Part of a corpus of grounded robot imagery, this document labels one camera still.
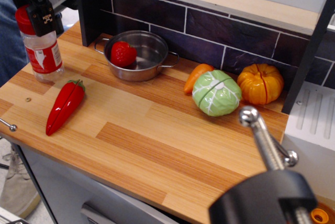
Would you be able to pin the red plastic cap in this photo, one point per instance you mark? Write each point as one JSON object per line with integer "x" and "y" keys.
{"x": 23, "y": 21}

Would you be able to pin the clear plastic spice container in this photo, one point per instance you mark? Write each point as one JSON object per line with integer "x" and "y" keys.
{"x": 44, "y": 55}

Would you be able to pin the blue jeans leg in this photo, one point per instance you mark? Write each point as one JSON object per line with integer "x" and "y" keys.
{"x": 13, "y": 53}

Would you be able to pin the red toy chili pepper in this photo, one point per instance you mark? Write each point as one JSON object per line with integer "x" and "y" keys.
{"x": 67, "y": 101}

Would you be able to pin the red toy strawberry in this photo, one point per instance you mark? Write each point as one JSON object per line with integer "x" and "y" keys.
{"x": 122, "y": 54}

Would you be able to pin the small metal knob rod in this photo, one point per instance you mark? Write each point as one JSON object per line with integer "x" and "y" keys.
{"x": 12, "y": 127}

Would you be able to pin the orange toy carrot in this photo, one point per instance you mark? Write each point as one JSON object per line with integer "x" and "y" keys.
{"x": 195, "y": 74}

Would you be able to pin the beige shoe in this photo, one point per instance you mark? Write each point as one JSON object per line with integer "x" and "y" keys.
{"x": 19, "y": 195}

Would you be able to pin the green toy cabbage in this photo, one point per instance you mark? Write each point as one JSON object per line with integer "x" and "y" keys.
{"x": 216, "y": 94}

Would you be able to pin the orange toy pumpkin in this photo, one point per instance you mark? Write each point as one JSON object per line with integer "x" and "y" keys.
{"x": 260, "y": 84}

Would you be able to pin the white sink drainer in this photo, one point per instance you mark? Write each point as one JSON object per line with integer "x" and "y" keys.
{"x": 312, "y": 116}

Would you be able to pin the black metal clamp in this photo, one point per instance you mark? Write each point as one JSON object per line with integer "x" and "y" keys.
{"x": 278, "y": 195}

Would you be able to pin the orange clamp pad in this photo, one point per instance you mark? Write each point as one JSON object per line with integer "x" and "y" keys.
{"x": 319, "y": 216}

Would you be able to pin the silver drawer handle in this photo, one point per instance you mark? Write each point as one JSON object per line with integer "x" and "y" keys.
{"x": 92, "y": 216}

